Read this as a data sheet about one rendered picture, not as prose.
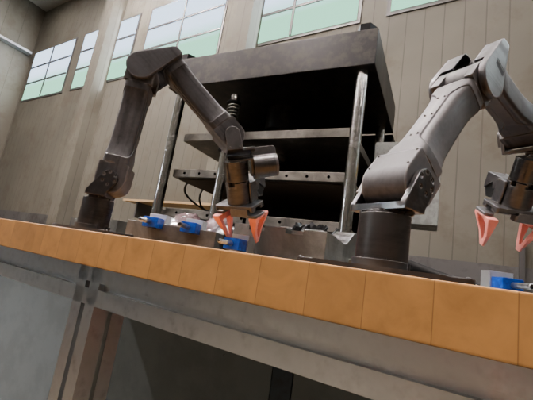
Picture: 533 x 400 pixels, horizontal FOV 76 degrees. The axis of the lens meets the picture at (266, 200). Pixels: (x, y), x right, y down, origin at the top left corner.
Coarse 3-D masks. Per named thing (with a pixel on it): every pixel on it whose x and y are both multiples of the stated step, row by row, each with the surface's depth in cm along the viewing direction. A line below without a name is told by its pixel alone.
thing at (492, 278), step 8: (488, 272) 76; (496, 272) 75; (504, 272) 75; (488, 280) 76; (496, 280) 73; (504, 280) 71; (512, 280) 71; (520, 280) 71; (504, 288) 71; (512, 288) 71; (520, 288) 68; (528, 288) 66
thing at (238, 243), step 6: (234, 234) 87; (222, 240) 77; (228, 240) 80; (234, 240) 82; (240, 240) 82; (246, 240) 84; (252, 240) 86; (228, 246) 82; (234, 246) 81; (240, 246) 82; (246, 246) 84; (252, 246) 86; (246, 252) 84; (252, 252) 87
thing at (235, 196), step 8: (240, 184) 80; (248, 184) 82; (232, 192) 80; (240, 192) 80; (248, 192) 82; (224, 200) 87; (232, 200) 81; (240, 200) 81; (248, 200) 82; (256, 200) 85; (216, 208) 83; (224, 208) 83; (232, 208) 81; (240, 208) 80; (248, 208) 79
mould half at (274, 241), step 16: (240, 224) 93; (272, 240) 88; (288, 240) 86; (304, 240) 85; (320, 240) 83; (336, 240) 91; (352, 240) 108; (288, 256) 85; (320, 256) 82; (336, 256) 92
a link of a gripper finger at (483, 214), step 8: (480, 208) 77; (488, 208) 77; (480, 216) 77; (488, 216) 74; (480, 224) 78; (488, 224) 73; (496, 224) 73; (480, 232) 78; (488, 232) 74; (480, 240) 78
